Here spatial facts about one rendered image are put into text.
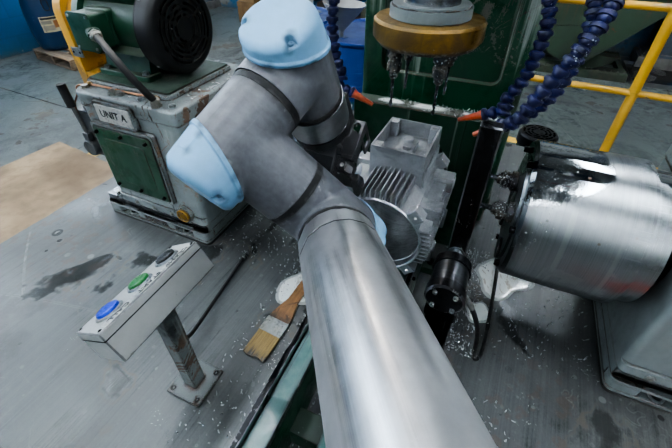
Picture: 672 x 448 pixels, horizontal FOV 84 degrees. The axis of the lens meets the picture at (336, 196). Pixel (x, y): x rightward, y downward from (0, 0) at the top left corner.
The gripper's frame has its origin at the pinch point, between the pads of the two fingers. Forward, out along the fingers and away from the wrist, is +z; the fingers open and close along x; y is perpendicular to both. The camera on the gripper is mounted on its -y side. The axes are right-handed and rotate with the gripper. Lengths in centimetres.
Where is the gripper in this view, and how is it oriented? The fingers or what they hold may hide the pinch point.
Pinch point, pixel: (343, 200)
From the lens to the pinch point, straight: 62.9
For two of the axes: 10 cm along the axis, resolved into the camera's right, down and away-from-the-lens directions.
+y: 3.5, -8.8, 3.2
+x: -9.1, -2.5, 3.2
